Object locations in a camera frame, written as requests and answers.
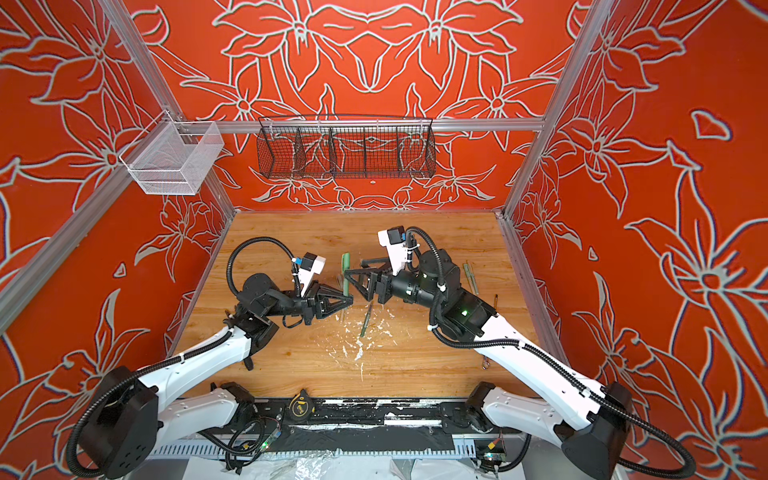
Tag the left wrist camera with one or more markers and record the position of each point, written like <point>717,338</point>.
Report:
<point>308,266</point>

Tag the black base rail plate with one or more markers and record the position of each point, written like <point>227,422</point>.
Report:
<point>263,416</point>

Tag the yellow black tape measure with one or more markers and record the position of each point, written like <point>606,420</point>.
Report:
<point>301,407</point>

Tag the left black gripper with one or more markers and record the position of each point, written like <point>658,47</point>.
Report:
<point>320,304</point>

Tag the white wire basket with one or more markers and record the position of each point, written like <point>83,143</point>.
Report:
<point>169,162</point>

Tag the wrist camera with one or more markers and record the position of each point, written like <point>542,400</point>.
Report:
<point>394,241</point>
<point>308,266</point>

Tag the black wire basket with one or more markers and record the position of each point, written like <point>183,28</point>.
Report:
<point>358,148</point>

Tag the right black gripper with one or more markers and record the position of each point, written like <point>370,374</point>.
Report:
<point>376,280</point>

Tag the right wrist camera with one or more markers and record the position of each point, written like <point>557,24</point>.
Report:
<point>394,241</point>

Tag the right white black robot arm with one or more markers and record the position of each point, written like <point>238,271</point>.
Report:
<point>579,415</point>

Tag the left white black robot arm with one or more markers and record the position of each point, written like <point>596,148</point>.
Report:
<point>133,411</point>

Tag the small circuit board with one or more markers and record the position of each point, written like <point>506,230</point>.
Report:
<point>491,456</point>

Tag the white slotted cable duct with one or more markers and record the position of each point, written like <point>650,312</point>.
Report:
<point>186,449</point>

